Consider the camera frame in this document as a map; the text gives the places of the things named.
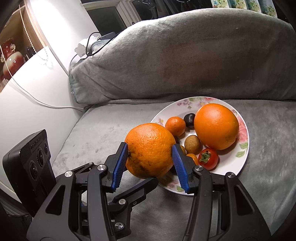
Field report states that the large smooth orange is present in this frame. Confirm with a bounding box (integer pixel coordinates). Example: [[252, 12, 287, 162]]
[[194, 103, 239, 150]]

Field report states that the red cherry tomato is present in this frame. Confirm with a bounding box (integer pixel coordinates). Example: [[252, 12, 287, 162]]
[[198, 148, 219, 171]]

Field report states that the black cable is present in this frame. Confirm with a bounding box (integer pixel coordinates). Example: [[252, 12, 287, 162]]
[[85, 31, 121, 57]]

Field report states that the brown longan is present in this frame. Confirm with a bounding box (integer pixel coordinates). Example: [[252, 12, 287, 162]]
[[180, 145, 187, 155], [184, 135, 201, 154]]

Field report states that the rough-skinned mandarin orange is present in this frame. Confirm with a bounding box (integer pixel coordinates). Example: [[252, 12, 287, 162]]
[[125, 123, 176, 179]]

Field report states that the dark purple grape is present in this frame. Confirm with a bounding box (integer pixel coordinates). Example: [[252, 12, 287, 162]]
[[183, 113, 196, 129]]

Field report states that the small orange tangerine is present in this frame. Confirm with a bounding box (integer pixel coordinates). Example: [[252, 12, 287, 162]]
[[165, 116, 186, 137]]

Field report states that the red and white vase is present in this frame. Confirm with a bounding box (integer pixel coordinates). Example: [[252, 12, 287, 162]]
[[1, 38, 25, 80]]

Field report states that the floral refill pouch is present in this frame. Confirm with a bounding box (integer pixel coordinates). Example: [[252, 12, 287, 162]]
[[211, 0, 230, 8], [246, 0, 262, 13], [229, 0, 248, 9], [259, 0, 278, 18]]

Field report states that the grey fleece back cushion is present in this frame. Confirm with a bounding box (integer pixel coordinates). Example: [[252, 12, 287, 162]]
[[69, 9, 295, 105]]

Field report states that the white power adapter box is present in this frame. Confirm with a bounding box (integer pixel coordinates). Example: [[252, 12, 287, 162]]
[[74, 36, 98, 57]]

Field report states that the small orange kumquat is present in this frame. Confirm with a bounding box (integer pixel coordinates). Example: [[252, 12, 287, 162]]
[[186, 154, 199, 165]]

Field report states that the brown longan in plate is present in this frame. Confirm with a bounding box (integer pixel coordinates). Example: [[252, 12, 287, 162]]
[[184, 135, 201, 154]]

